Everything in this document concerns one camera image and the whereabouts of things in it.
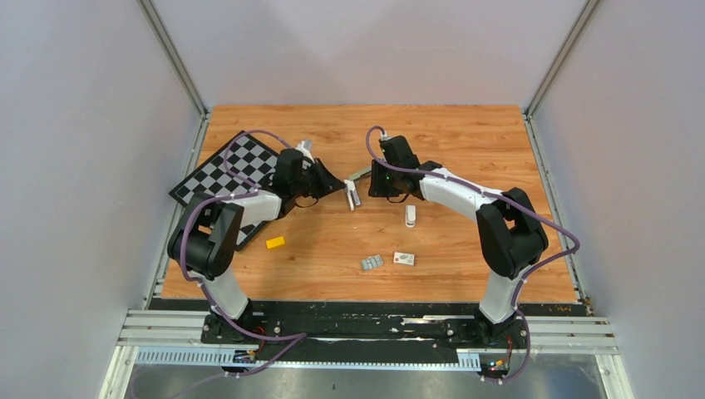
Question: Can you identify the white staple tray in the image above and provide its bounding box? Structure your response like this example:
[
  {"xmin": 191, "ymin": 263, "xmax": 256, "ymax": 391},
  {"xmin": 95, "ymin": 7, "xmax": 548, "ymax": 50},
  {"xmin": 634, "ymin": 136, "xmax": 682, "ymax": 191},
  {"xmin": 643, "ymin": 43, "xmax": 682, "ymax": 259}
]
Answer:
[{"xmin": 360, "ymin": 255, "xmax": 383, "ymax": 272}]

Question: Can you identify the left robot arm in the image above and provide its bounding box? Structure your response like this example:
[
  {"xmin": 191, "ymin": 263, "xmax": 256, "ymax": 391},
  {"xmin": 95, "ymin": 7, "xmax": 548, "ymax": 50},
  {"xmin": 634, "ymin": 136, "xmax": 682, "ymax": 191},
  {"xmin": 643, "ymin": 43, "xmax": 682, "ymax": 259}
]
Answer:
[{"xmin": 167, "ymin": 149, "xmax": 345, "ymax": 343}]

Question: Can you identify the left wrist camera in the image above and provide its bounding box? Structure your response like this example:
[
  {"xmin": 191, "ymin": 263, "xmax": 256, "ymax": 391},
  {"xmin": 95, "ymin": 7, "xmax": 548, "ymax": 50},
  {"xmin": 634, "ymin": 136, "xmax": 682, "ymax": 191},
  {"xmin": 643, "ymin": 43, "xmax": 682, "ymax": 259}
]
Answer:
[{"xmin": 295, "ymin": 139, "xmax": 314, "ymax": 163}]

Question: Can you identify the left aluminium frame post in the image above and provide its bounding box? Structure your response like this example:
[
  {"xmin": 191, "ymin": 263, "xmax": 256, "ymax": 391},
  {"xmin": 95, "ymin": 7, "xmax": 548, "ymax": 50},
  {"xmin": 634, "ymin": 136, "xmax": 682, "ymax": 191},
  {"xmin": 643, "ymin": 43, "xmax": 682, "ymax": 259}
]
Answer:
[{"xmin": 136, "ymin": 0, "xmax": 209, "ymax": 120}]

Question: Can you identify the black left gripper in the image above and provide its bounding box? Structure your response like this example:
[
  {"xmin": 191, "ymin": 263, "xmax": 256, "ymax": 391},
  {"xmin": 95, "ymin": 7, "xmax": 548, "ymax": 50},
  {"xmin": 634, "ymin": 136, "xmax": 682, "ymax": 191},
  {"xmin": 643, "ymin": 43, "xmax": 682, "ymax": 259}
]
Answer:
[{"xmin": 291, "ymin": 159, "xmax": 346, "ymax": 200}]

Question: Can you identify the white staple box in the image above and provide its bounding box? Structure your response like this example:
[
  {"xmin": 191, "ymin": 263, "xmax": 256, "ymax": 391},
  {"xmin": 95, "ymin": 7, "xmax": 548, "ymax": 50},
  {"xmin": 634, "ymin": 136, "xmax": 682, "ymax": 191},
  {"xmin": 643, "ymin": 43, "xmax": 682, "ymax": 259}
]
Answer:
[{"xmin": 392, "ymin": 252, "xmax": 415, "ymax": 267}]

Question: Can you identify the grey white stapler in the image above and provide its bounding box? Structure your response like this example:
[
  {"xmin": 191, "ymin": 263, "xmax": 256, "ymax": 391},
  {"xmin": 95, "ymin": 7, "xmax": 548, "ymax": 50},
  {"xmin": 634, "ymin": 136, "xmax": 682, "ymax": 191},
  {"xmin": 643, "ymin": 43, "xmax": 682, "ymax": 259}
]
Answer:
[{"xmin": 343, "ymin": 166, "xmax": 372, "ymax": 211}]

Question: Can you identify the aluminium frame post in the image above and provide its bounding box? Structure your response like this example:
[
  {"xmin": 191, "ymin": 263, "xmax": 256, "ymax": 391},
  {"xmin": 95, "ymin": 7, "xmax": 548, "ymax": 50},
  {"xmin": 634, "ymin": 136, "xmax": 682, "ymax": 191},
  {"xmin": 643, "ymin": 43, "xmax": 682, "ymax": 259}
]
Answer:
[
  {"xmin": 136, "ymin": 0, "xmax": 209, "ymax": 120},
  {"xmin": 524, "ymin": 0, "xmax": 601, "ymax": 119}
]

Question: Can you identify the yellow block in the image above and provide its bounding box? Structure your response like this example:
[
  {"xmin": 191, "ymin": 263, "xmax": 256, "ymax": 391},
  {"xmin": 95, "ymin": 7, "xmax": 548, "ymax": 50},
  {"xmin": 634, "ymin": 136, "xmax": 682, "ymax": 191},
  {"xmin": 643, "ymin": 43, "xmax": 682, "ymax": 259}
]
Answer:
[{"xmin": 265, "ymin": 236, "xmax": 286, "ymax": 249}]

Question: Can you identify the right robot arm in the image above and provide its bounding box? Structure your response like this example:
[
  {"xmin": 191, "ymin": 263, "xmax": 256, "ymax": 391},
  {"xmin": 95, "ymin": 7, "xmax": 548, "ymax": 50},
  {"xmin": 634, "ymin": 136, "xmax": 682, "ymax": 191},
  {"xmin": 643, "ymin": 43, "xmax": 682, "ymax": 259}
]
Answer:
[{"xmin": 368, "ymin": 134, "xmax": 549, "ymax": 347}]

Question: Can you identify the right aluminium frame post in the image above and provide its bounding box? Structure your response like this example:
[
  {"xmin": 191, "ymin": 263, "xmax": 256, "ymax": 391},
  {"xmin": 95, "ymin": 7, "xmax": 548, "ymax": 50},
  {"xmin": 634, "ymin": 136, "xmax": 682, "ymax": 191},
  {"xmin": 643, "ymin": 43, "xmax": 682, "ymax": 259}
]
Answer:
[{"xmin": 524, "ymin": 0, "xmax": 601, "ymax": 119}]

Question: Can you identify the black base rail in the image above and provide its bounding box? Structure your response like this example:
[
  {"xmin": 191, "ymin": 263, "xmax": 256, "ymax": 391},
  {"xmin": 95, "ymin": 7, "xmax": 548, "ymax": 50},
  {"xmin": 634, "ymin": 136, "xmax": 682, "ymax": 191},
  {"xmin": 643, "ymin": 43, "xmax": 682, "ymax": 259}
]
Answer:
[{"xmin": 200, "ymin": 300, "xmax": 526, "ymax": 363}]

